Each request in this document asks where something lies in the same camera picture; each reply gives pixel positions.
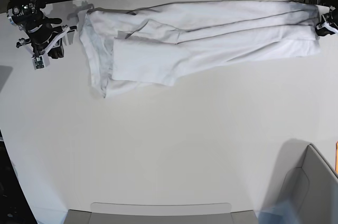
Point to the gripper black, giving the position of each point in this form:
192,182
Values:
41,30

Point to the white T-shirt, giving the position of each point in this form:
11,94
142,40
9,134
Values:
157,45

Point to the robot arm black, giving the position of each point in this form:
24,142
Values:
19,12

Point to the grey box at right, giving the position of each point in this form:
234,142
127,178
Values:
309,192

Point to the grey tray at bottom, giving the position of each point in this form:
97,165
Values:
133,213

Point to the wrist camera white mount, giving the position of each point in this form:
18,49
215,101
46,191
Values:
41,58
328,26

